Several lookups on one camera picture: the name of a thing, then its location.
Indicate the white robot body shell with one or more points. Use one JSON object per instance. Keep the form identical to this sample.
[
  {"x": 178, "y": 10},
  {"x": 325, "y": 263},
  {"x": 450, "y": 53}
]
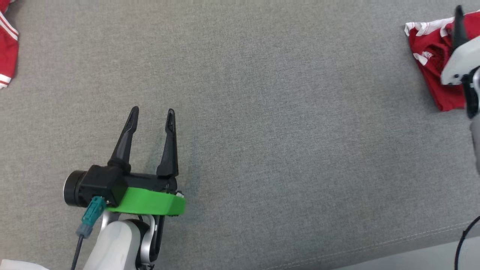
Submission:
[{"x": 18, "y": 265}]

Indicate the red jersey with white sleeves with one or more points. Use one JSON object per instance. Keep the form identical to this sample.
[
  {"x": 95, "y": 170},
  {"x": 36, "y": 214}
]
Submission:
[{"x": 9, "y": 48}]

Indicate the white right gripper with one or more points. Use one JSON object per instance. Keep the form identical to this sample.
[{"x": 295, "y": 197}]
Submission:
[{"x": 463, "y": 60}]

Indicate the red shorts with white trim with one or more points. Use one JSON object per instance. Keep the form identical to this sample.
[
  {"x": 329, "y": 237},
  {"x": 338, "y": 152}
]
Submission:
[{"x": 431, "y": 56}]

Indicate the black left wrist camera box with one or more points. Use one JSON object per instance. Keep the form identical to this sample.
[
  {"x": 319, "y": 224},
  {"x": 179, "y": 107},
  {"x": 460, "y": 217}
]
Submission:
[{"x": 103, "y": 183}]

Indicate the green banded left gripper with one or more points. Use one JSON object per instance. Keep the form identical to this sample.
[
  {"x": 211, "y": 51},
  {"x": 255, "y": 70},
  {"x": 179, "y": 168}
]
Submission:
[{"x": 150, "y": 200}]

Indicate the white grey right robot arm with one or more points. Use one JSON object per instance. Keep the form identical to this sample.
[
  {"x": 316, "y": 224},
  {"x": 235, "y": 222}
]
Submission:
[{"x": 473, "y": 97}]

